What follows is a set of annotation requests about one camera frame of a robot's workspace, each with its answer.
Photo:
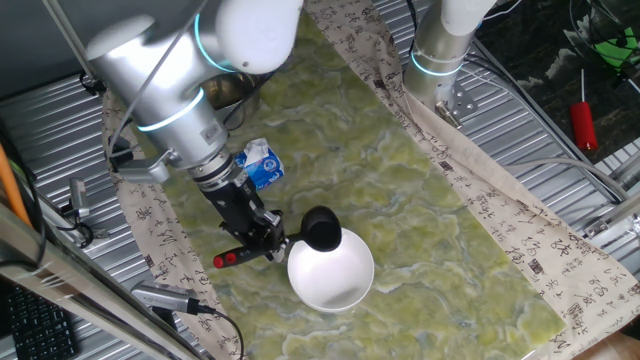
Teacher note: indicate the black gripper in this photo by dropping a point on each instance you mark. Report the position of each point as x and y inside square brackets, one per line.
[237, 210]

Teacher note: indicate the black spoon with red tip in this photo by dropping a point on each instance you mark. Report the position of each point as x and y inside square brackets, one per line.
[320, 227]

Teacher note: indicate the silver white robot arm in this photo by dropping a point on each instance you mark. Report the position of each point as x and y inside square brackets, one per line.
[165, 90]

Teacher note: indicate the white ceramic bowl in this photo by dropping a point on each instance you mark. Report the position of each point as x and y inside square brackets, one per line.
[330, 280]

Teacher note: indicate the blue tissue pack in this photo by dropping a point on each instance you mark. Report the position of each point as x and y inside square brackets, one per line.
[265, 167]

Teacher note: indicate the green marble pattern table mat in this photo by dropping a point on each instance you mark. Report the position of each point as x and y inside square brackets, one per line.
[350, 165]

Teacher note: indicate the beige calligraphy cloth strip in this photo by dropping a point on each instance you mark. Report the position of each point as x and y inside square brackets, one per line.
[150, 225]
[500, 200]

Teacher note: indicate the black pole clamp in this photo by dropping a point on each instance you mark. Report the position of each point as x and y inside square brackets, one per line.
[90, 85]

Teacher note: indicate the black keyboard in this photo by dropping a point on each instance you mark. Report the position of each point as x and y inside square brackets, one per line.
[35, 325]

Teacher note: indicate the slanted aluminium pole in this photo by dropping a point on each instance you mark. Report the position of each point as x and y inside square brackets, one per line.
[70, 35]

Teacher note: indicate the green paper flag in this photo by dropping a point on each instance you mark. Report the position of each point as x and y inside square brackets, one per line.
[617, 55]

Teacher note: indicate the silver depth camera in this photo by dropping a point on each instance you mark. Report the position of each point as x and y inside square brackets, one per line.
[165, 297]

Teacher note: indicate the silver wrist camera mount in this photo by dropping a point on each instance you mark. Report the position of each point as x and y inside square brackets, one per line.
[142, 170]

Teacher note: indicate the aluminium frame beam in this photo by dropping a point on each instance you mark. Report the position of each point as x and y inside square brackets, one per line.
[75, 290]

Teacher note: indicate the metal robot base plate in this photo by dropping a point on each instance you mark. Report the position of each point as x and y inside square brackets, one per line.
[462, 102]

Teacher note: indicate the aluminium corner frame bracket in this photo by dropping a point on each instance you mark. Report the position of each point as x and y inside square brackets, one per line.
[615, 220]

